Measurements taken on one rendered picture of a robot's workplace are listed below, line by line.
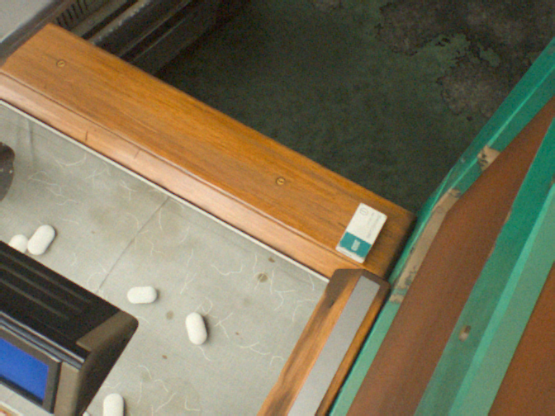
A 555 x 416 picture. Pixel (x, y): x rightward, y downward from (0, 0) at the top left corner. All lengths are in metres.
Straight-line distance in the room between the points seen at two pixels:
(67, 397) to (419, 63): 1.51
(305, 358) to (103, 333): 0.29
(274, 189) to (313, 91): 0.95
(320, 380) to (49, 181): 0.42
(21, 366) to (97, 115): 0.46
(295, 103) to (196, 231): 0.95
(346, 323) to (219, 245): 0.21
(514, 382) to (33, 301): 0.30
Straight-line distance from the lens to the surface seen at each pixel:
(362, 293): 0.68
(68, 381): 0.44
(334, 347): 0.67
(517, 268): 0.28
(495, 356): 0.27
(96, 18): 1.43
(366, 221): 0.78
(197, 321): 0.77
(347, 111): 1.73
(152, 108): 0.86
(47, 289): 0.47
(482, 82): 1.85
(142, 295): 0.79
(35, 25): 0.69
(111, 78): 0.88
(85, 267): 0.82
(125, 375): 0.79
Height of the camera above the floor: 1.52
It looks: 72 degrees down
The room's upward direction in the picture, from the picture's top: 9 degrees clockwise
